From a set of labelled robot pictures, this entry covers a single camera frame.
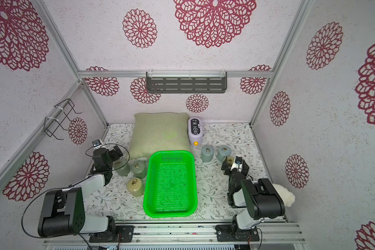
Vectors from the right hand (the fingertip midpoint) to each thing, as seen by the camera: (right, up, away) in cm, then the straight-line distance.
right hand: (235, 157), depth 88 cm
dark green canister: (-54, -6, 0) cm, 55 cm away
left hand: (-72, +5, +3) cm, 72 cm away
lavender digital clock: (-22, +16, +15) cm, 31 cm away
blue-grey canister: (-5, +3, +7) cm, 9 cm away
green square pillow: (-45, +15, +12) cm, 49 cm away
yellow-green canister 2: (-2, -2, +2) cm, 3 cm away
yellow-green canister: (-54, -15, -7) cm, 56 cm away
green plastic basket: (-37, -17, 0) cm, 41 cm away
